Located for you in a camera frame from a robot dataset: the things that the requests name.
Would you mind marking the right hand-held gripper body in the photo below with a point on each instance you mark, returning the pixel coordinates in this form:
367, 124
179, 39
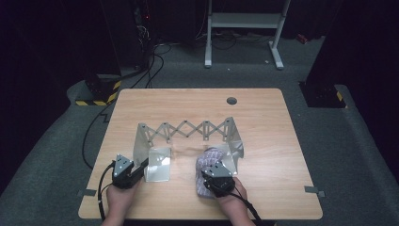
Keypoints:
219, 183

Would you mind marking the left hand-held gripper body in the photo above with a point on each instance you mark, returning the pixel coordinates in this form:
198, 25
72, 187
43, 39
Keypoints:
122, 175

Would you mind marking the grey metal expandable book rack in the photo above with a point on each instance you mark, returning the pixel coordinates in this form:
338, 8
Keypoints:
156, 160

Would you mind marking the striped purple cloth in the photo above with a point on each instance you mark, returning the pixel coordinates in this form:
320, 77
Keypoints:
204, 166

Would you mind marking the person's right hand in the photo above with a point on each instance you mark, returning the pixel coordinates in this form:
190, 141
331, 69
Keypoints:
233, 197

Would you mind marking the person's left hand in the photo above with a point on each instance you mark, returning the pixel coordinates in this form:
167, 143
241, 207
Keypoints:
120, 201

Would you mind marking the grey tape strip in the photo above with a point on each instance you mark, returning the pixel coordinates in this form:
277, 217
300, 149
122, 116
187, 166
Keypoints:
313, 190
87, 192

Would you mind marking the dark round table grommet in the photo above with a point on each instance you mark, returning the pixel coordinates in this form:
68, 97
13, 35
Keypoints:
231, 101

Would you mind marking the black yellow striped stand base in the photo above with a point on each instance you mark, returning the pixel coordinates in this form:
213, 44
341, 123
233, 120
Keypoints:
102, 91

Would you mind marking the dark equipment rack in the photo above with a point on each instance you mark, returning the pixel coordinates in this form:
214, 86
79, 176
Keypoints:
128, 31

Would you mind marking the black stand base yellow corner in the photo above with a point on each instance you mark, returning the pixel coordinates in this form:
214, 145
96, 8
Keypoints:
323, 95

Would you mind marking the white metal stand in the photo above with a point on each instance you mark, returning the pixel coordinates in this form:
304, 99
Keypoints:
244, 20

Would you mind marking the small red object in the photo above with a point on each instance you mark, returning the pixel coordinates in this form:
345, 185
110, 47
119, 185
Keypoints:
301, 38

